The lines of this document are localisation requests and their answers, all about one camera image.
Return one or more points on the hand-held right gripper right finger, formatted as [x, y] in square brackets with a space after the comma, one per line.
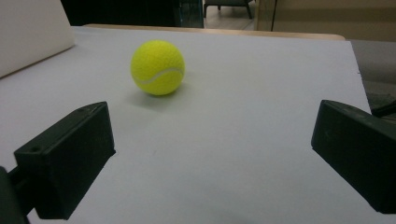
[358, 149]

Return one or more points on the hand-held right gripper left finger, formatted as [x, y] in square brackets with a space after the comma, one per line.
[67, 157]

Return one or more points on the yellow tennis ball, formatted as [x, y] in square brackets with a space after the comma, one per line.
[157, 67]

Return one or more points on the white box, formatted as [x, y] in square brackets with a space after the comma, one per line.
[29, 32]

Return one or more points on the dark glass panel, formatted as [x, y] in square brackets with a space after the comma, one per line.
[188, 13]

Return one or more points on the dark chair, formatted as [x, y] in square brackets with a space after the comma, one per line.
[229, 6]

